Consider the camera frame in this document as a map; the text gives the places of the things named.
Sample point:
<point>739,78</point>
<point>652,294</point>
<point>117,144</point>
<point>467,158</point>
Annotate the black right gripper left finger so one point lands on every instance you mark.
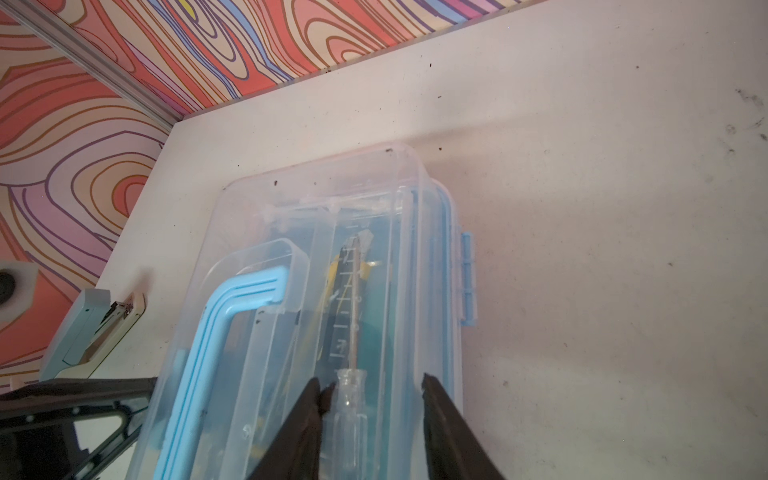
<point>295,451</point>

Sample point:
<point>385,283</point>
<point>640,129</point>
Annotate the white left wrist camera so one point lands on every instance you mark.
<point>18,284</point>

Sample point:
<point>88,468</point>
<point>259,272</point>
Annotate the light blue plastic tool box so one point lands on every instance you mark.
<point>444,288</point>

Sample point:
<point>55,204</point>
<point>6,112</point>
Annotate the yellow black utility knife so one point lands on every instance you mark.
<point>346,302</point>

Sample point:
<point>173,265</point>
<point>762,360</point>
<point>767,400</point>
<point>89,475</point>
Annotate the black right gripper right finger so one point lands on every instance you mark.
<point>452,450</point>

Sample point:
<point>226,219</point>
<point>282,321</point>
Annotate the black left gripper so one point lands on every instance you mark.
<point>38,434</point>

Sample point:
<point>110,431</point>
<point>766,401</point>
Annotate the light blue stapler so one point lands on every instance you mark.
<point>91,329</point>

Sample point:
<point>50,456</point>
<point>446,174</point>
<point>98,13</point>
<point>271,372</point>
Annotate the silver small screwdriver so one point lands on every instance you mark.
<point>349,423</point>

